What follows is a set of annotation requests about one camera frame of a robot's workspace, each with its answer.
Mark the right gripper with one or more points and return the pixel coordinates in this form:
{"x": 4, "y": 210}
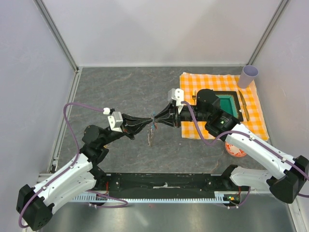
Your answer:
{"x": 173, "y": 110}

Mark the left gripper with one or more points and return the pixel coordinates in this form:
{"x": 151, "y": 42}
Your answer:
{"x": 133, "y": 125}

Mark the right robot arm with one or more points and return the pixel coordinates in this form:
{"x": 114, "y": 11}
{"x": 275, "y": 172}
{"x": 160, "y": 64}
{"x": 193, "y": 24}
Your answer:
{"x": 285, "y": 175}

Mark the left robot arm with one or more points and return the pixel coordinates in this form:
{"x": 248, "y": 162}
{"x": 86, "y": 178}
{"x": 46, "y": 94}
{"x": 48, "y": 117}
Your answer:
{"x": 36, "y": 205}

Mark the gold fork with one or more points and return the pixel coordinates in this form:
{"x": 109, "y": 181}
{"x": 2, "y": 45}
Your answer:
{"x": 194, "y": 94}

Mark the orange checkered cloth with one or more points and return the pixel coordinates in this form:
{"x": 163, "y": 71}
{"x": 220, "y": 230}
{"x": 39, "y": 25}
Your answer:
{"x": 190, "y": 82}

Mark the green square plate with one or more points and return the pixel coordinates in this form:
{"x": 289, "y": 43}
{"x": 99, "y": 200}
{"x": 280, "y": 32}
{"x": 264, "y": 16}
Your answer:
{"x": 229, "y": 102}

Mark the gold knife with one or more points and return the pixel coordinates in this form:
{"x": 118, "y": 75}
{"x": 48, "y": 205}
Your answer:
{"x": 244, "y": 106}

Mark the lilac cup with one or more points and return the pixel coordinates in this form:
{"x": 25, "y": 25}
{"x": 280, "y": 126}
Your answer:
{"x": 248, "y": 74}

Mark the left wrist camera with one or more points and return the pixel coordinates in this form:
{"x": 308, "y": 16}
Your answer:
{"x": 114, "y": 118}

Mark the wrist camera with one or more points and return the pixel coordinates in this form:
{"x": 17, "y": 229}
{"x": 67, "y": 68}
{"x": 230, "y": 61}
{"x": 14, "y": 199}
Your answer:
{"x": 114, "y": 118}
{"x": 177, "y": 95}

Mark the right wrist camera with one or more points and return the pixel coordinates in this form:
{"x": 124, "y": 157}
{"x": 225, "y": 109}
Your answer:
{"x": 177, "y": 95}

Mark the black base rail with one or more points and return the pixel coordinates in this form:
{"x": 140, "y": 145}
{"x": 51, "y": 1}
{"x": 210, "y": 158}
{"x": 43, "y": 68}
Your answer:
{"x": 163, "y": 185}

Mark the slotted cable duct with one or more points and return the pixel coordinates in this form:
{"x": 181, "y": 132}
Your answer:
{"x": 94, "y": 198}

